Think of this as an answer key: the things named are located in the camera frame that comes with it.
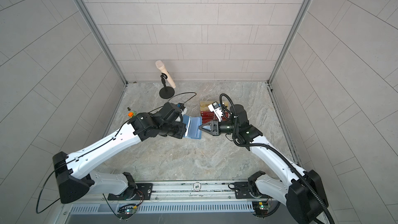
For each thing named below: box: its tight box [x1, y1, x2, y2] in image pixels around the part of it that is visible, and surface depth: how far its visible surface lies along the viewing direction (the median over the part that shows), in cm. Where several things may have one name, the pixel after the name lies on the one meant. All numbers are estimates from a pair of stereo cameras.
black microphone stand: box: [159, 72, 175, 100], surface depth 111 cm
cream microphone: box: [155, 60, 177, 89], surface depth 93 cm
